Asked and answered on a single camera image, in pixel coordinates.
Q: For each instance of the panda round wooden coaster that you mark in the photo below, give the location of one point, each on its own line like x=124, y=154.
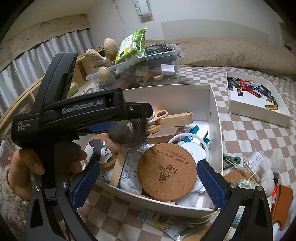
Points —
x=101, y=148

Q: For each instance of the person left hand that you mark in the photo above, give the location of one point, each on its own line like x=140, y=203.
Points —
x=25, y=162

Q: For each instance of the yellow wooden ball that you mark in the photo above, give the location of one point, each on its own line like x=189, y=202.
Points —
x=103, y=73

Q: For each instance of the round cork coaster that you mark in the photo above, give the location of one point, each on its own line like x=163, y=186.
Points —
x=166, y=172

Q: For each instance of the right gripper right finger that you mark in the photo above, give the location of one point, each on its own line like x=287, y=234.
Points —
x=255, y=223

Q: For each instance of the green wet wipes pack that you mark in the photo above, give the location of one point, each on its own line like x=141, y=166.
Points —
x=132, y=47

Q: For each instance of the grey window curtain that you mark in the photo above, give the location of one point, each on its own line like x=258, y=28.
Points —
x=32, y=65

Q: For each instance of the brown tape roll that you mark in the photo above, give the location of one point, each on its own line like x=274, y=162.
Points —
x=128, y=133

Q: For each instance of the white shallow tray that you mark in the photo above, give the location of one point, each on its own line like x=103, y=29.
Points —
x=255, y=107

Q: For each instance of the avocado plush toy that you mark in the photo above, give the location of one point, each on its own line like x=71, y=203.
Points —
x=74, y=88

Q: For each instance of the white sweet paper bag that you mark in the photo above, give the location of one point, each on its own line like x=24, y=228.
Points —
x=142, y=8

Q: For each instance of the white round tape measure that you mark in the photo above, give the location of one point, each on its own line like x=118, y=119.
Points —
x=197, y=152

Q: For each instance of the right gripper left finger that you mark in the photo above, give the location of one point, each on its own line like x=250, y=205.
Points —
x=47, y=206

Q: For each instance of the wooden block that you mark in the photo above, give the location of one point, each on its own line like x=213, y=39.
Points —
x=173, y=120

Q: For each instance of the clear plastic storage bin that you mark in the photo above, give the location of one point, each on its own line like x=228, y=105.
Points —
x=158, y=67

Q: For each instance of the pink folding scissors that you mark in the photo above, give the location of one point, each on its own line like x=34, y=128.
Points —
x=157, y=115

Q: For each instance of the brown quilted blanket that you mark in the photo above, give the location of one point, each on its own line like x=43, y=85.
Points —
x=241, y=53

